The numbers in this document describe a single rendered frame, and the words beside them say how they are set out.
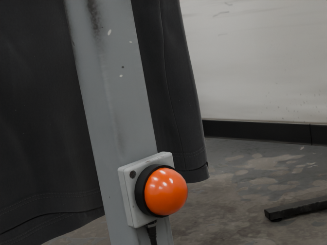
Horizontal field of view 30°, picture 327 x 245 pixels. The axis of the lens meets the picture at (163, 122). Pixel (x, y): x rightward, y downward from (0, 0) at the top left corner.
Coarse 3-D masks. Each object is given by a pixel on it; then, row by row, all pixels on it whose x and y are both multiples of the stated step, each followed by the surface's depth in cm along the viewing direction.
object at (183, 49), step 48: (0, 0) 71; (48, 0) 76; (144, 0) 87; (0, 48) 72; (48, 48) 76; (144, 48) 87; (0, 96) 73; (48, 96) 76; (192, 96) 91; (0, 144) 73; (48, 144) 77; (192, 144) 92; (0, 192) 74; (48, 192) 77; (96, 192) 82; (0, 240) 74; (48, 240) 78
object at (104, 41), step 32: (64, 0) 49; (96, 0) 46; (128, 0) 48; (96, 32) 46; (128, 32) 48; (96, 64) 47; (128, 64) 48; (96, 96) 48; (128, 96) 49; (96, 128) 50; (128, 128) 49; (96, 160) 51; (128, 160) 49; (160, 160) 49; (128, 192) 48; (128, 224) 49; (160, 224) 51
